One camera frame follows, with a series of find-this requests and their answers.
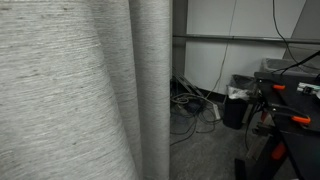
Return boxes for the grey woven curtain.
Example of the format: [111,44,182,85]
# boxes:
[0,0,172,180]

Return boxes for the white power strip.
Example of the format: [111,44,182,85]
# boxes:
[212,104,221,120]

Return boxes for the black trash bin with liner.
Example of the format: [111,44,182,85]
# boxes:
[223,74,257,130]

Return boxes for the grey plastic bin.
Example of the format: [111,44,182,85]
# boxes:
[260,58,319,76]

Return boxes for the black work table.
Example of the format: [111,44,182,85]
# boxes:
[235,72,320,180]

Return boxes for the white item on table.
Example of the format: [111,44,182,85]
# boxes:
[297,82,320,95]

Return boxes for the tangled black floor cables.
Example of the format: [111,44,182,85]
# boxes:
[169,79,224,147]

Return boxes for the metal wall rail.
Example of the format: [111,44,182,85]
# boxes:
[173,34,320,45]

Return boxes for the thin white wall cable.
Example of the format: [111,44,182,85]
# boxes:
[205,0,238,99]

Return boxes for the upper orange-handled clamp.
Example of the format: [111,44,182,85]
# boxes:
[257,78,286,90]

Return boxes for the orange-handled clamp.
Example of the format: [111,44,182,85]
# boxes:
[266,104,311,125]
[257,78,286,90]

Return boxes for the lower orange-handled clamp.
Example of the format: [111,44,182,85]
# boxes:
[266,104,311,125]

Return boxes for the black hanging cable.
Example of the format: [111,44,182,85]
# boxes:
[272,0,320,72]

